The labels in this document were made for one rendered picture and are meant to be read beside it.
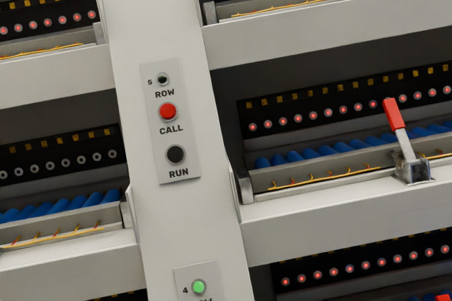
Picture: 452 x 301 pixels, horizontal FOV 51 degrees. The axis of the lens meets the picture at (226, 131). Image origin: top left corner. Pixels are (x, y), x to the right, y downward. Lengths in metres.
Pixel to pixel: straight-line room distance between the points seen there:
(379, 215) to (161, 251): 0.21
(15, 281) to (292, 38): 0.36
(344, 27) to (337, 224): 0.20
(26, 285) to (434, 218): 0.39
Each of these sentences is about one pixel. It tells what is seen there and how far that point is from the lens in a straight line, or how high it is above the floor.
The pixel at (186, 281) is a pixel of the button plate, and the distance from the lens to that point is 0.45.
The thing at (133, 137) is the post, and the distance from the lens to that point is 0.47.
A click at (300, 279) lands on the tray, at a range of 0.62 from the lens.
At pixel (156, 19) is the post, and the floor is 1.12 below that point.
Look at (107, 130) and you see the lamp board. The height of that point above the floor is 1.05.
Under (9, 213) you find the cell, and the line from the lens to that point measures 0.62.
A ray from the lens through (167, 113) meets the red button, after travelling 0.46.
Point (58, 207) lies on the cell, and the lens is 0.59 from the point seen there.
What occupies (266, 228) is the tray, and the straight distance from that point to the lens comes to 0.46.
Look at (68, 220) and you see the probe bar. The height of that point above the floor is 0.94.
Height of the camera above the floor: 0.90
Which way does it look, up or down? 11 degrees up
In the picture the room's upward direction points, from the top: 11 degrees counter-clockwise
